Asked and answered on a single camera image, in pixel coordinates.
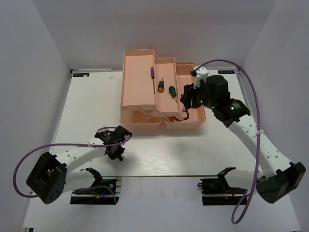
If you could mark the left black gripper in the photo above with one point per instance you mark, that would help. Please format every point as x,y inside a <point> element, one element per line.
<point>114,155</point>

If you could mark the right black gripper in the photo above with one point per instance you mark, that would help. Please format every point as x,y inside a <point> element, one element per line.
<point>189,92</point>

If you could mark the large brown hex key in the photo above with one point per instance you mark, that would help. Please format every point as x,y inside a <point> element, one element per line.
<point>186,117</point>

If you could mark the green stubby screwdriver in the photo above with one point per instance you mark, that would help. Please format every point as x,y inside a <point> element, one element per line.
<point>173,93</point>

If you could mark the medium brown hex key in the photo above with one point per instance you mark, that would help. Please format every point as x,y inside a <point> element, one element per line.
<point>173,118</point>

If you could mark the green orange screwdriver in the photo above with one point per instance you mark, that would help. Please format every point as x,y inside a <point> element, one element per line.
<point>160,87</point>

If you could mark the pink plastic toolbox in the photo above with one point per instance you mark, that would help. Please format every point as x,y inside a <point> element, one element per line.
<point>151,92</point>

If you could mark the blue handled screwdriver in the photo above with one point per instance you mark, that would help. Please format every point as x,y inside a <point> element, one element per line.
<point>152,72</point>

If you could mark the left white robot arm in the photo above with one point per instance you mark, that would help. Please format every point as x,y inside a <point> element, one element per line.
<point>54,174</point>

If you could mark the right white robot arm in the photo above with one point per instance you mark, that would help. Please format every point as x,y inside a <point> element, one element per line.
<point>281,176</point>

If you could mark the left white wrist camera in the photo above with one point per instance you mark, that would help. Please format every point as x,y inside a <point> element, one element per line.
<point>104,129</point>

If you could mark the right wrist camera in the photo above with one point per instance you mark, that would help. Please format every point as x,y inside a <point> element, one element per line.
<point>209,86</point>

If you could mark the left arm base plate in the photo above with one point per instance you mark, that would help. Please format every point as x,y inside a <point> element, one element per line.
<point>99,196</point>

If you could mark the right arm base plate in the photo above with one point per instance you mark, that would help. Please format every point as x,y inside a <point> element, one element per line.
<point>215,193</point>

